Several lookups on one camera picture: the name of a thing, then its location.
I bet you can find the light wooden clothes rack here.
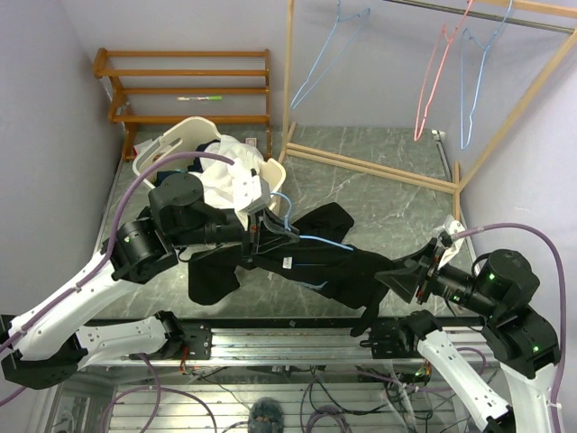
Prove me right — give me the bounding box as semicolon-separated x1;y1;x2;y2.
278;0;577;217

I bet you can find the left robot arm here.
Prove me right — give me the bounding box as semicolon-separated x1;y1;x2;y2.
1;172;284;390

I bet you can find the white paper scrap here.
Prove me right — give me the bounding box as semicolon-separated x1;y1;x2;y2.
133;139;153;156

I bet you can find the white laundry basket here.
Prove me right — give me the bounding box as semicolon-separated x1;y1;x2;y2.
133;116;286;192

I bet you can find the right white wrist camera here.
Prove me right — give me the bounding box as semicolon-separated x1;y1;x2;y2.
435;215;465;270

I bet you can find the blue hanger holding black shirt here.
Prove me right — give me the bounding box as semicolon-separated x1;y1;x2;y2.
272;193;355;291

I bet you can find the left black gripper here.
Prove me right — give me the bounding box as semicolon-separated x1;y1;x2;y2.
168;205;298;259

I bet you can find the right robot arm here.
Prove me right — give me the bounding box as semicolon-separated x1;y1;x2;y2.
375;240;562;432

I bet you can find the white t shirt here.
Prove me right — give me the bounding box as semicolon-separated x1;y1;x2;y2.
194;134;264;209

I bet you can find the aluminium mounting rail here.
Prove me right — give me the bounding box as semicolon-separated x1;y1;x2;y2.
76;318;510;366

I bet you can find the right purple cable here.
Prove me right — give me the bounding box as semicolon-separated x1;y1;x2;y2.
454;223;565;433

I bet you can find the brown wooden shoe rack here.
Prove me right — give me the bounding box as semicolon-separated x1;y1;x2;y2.
92;48;272;161

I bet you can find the blue hanger far left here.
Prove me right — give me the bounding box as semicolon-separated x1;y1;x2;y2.
289;1;371;111

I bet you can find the blue hanger right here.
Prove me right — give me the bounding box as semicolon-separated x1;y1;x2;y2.
459;1;513;151

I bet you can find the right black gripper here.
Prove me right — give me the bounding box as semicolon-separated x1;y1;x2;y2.
376;237;502;318

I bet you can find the green white pen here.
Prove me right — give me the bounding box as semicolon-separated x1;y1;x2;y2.
177;96;223;102

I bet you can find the black t shirt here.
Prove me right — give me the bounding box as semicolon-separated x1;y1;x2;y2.
188;202;394;336

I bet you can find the pink wire hanger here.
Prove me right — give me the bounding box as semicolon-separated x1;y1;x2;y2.
413;0;474;142

